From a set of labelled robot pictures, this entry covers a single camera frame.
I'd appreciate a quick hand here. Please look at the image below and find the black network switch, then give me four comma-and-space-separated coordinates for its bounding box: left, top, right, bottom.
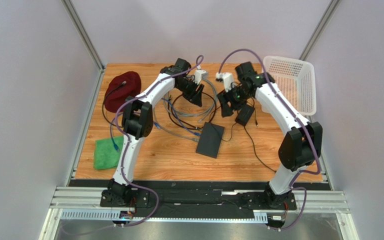
195, 122, 225, 159

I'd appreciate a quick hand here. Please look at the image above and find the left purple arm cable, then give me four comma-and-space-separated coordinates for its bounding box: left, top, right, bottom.
113, 54, 205, 228

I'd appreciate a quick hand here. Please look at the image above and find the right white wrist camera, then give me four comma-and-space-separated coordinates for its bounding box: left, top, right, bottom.
215, 72, 235, 93

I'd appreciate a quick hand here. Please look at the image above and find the blue ethernet cable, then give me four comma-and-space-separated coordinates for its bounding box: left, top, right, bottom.
109, 111, 126, 153
160, 98, 202, 137

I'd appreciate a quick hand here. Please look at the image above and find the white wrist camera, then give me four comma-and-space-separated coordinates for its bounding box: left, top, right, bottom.
192, 69, 209, 85
215, 72, 235, 93

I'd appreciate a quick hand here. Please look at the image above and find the aluminium frame rail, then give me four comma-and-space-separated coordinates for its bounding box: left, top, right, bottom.
39, 187, 359, 240

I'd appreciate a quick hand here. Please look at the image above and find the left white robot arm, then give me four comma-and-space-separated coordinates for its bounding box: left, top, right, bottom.
102, 55, 204, 204

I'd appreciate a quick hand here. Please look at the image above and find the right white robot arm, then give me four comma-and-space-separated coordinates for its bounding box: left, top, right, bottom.
215, 62, 323, 196

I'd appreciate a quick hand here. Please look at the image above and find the black braided ethernet cable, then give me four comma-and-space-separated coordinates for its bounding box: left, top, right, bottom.
101, 80, 128, 129

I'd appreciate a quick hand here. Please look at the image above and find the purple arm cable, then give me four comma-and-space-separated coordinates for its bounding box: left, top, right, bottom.
217, 48, 323, 232
113, 54, 205, 228

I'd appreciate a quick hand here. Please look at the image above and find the green cloth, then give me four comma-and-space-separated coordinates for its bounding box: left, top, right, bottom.
93, 138, 121, 170

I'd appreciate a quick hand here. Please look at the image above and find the thin black power cord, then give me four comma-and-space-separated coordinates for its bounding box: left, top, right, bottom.
166, 91, 278, 173

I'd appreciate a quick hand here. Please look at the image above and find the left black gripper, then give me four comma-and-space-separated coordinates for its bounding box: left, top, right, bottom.
176, 79, 205, 109

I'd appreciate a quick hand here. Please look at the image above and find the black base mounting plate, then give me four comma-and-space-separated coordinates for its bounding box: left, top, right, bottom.
100, 180, 297, 219

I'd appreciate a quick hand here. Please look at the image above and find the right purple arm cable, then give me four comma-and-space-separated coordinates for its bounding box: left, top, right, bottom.
217, 48, 323, 232

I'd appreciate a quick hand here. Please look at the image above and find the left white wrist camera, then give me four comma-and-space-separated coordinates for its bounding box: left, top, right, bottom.
192, 69, 209, 85

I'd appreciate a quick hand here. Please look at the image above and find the dark red cloth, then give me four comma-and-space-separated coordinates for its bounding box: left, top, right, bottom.
104, 71, 142, 113

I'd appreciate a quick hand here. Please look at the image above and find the white plastic basket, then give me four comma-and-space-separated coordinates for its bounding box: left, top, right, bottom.
263, 55, 317, 116

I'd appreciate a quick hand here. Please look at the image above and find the black power adapter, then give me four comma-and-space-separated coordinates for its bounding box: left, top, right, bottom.
235, 104, 255, 127

